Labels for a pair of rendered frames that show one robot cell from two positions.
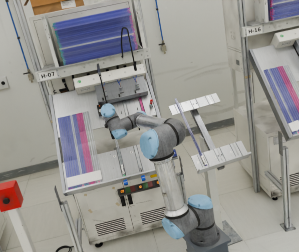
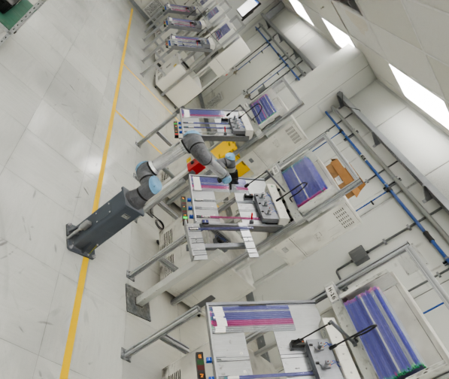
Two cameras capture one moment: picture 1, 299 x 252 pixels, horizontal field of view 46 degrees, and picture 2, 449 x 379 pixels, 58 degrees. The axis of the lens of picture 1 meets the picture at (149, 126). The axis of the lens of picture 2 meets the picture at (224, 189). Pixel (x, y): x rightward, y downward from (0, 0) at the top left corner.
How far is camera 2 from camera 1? 2.67 m
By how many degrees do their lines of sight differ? 59
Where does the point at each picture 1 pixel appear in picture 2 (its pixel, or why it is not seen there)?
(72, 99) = (259, 188)
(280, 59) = (304, 325)
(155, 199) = (181, 259)
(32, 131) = (272, 256)
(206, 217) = (144, 183)
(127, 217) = not seen: hidden behind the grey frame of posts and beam
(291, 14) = (354, 321)
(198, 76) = not seen: outside the picture
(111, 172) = (198, 195)
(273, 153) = (204, 348)
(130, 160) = (205, 204)
